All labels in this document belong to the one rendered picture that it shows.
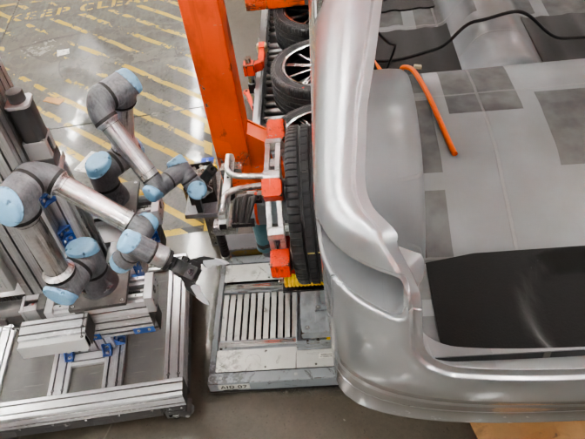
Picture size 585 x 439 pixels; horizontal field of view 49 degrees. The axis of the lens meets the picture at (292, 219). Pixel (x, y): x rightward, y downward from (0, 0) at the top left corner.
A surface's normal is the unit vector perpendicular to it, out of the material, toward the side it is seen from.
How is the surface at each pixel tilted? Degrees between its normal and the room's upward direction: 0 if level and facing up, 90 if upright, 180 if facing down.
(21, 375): 0
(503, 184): 22
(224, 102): 90
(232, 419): 0
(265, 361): 0
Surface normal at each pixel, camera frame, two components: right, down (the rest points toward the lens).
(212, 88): 0.00, 0.70
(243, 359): -0.11, -0.70
